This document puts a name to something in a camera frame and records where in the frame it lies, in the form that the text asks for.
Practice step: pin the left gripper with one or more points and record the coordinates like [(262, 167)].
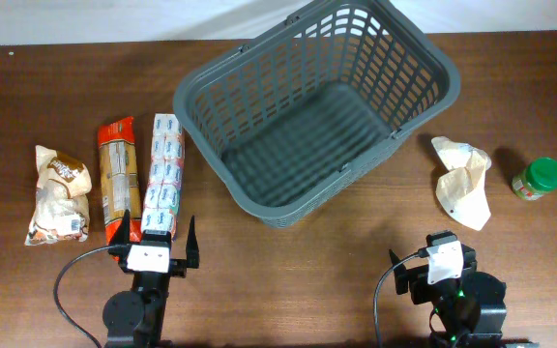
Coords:
[(179, 267)]

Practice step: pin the orange pasta package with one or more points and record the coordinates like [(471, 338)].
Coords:
[(119, 178)]

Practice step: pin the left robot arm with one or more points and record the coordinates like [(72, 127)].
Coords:
[(134, 318)]

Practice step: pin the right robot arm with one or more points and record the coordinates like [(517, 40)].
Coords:
[(328, 283)]

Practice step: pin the green lid jar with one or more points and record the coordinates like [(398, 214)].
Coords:
[(536, 180)]

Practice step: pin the crumpled beige paper bag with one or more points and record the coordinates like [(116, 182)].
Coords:
[(461, 190)]

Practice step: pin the white blue tissue pack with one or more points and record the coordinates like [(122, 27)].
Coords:
[(161, 203)]

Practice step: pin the brown white snack bag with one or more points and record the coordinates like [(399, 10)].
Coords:
[(62, 208)]

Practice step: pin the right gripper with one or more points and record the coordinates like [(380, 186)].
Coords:
[(419, 279)]

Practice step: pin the grey plastic basket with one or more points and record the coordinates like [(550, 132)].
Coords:
[(299, 113)]

